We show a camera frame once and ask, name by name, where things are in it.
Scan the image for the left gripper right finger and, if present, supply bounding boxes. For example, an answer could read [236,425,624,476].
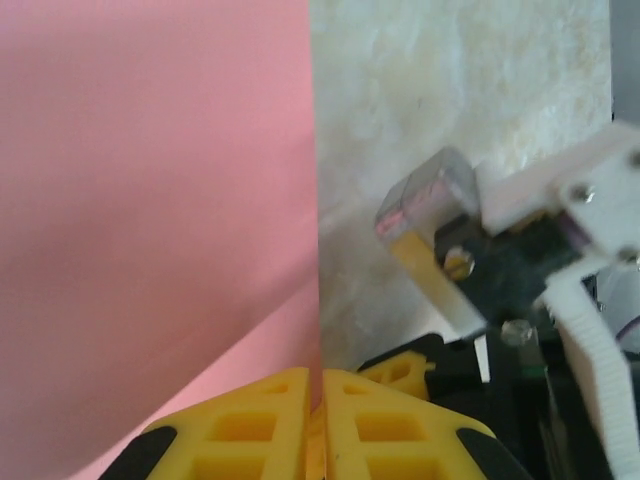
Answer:
[322,367,531,480]

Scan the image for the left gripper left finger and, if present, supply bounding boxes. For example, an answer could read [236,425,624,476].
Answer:
[117,367,321,480]

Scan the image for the pink paper sheet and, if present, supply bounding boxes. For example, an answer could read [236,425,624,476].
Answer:
[0,0,324,480]

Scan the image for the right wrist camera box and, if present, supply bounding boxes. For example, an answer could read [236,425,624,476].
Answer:
[374,122,640,480]

